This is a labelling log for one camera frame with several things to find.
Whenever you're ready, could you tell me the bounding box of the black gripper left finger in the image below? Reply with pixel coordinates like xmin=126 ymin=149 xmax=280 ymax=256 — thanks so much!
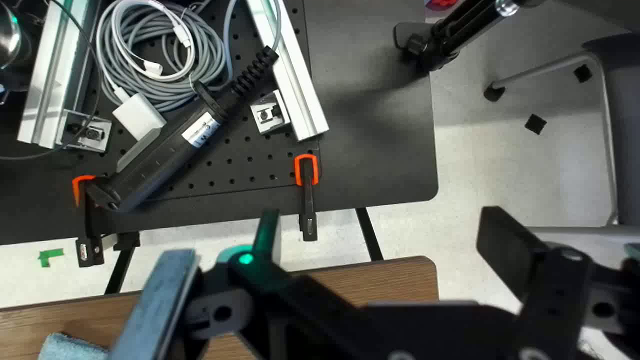
xmin=222 ymin=208 xmax=282 ymax=270

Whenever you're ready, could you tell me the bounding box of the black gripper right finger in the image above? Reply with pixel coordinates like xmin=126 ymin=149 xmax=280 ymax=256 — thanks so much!
xmin=478 ymin=206 xmax=557 ymax=297

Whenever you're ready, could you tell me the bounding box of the light blue terry towel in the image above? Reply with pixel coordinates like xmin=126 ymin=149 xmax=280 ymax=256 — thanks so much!
xmin=38 ymin=330 xmax=113 ymax=360

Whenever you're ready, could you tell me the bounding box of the black perforated breadboard table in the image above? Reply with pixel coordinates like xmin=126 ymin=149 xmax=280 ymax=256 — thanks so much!
xmin=0 ymin=0 xmax=443 ymax=297

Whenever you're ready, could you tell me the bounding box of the white power adapter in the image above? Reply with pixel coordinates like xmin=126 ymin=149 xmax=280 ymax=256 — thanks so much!
xmin=111 ymin=93 xmax=168 ymax=144

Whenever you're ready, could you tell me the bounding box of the green tape mark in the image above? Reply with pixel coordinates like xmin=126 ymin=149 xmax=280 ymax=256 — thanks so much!
xmin=34 ymin=246 xmax=68 ymax=270

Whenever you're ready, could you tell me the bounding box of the black clamp with orange handle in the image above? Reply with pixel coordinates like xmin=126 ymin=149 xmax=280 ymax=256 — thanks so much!
xmin=291 ymin=152 xmax=324 ymax=244
xmin=68 ymin=172 xmax=111 ymax=270

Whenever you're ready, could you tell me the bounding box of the small metal corner bracket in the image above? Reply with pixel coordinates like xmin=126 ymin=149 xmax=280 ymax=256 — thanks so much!
xmin=249 ymin=91 xmax=294 ymax=136
xmin=64 ymin=110 xmax=114 ymax=156

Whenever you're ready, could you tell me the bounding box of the aluminium extrusion rail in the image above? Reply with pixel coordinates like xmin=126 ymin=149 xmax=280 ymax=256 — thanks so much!
xmin=14 ymin=0 xmax=95 ymax=151
xmin=245 ymin=0 xmax=333 ymax=144

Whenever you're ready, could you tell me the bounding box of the coiled grey cable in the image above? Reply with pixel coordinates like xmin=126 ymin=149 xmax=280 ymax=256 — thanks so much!
xmin=95 ymin=0 xmax=240 ymax=116

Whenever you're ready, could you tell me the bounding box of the black camera tripod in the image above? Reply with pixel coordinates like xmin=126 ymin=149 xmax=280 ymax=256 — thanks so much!
xmin=391 ymin=0 xmax=546 ymax=73

